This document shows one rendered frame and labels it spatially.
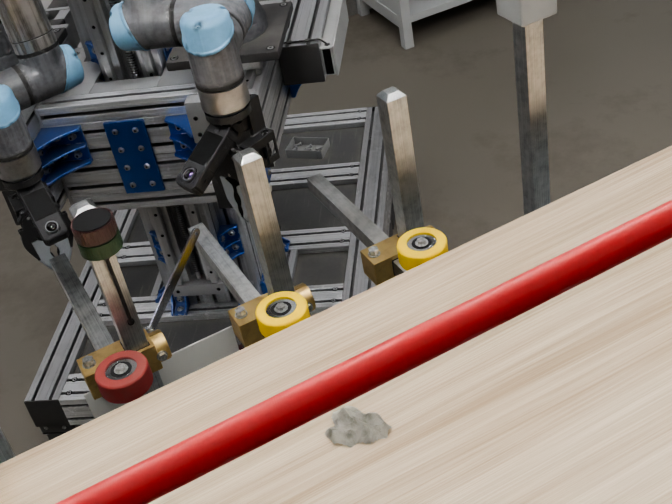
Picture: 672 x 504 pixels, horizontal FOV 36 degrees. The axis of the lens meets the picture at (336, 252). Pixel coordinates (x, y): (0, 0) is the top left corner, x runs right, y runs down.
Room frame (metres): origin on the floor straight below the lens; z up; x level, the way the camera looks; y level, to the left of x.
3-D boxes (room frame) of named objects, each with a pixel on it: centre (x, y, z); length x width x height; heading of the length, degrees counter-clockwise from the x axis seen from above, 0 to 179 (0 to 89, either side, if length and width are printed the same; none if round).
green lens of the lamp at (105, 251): (1.19, 0.32, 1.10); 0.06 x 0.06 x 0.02
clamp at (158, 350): (1.22, 0.35, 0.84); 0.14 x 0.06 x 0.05; 111
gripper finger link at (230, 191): (1.42, 0.13, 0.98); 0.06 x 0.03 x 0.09; 132
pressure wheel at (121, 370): (1.14, 0.34, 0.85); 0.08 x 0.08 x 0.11
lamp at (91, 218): (1.19, 0.32, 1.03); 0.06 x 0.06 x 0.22; 21
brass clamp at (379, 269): (1.40, -0.11, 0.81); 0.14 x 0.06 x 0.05; 111
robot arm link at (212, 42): (1.41, 0.12, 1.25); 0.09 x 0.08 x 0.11; 165
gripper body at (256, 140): (1.41, 0.11, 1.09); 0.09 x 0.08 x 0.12; 132
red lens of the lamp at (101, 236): (1.19, 0.32, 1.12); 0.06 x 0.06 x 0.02
